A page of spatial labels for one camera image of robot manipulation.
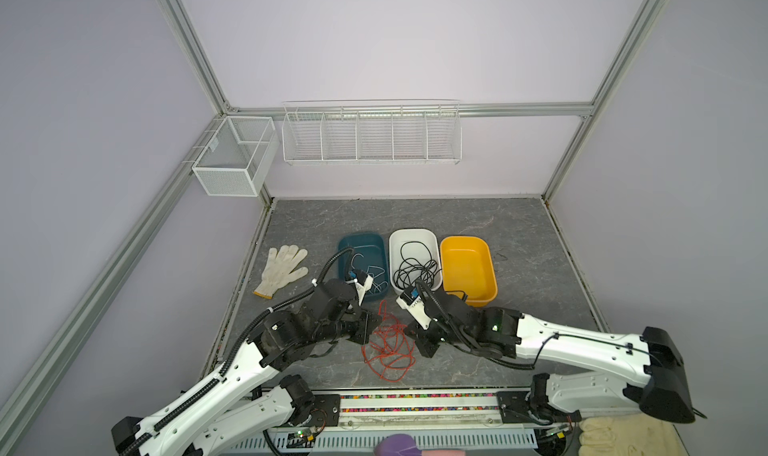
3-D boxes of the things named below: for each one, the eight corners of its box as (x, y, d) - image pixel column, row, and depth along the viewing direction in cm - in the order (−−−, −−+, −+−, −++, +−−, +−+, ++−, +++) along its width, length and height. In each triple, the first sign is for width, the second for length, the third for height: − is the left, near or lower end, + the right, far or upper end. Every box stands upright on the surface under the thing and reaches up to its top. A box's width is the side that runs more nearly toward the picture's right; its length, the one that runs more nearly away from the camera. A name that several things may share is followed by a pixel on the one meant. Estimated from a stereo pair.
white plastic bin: (389, 293, 97) (388, 283, 92) (390, 239, 111) (389, 228, 106) (440, 293, 97) (443, 283, 92) (435, 239, 111) (436, 228, 106)
